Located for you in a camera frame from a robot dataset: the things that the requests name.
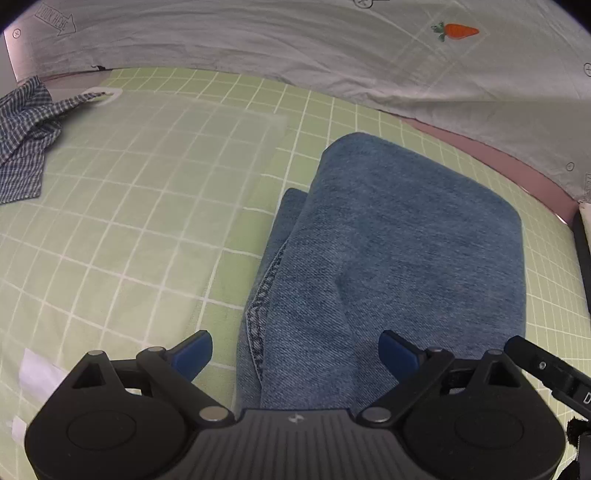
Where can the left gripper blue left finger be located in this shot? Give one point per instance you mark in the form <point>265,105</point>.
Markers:
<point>171,372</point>

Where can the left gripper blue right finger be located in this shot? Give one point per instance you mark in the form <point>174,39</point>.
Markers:
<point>418,372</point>

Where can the blue denim jeans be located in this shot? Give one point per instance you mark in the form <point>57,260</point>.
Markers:
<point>385,239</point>

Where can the green grid bed sheet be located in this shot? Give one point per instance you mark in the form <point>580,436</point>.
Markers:
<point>54,310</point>

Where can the pink headboard panel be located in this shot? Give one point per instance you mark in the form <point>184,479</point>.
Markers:
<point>550,194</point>

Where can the translucent plastic storage bag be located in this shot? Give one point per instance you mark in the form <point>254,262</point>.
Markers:
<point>145,174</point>

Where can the blue plaid shirt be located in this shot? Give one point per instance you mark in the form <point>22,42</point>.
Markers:
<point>31,121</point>

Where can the grey carrot print sheet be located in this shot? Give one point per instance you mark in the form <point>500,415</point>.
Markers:
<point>514,75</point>

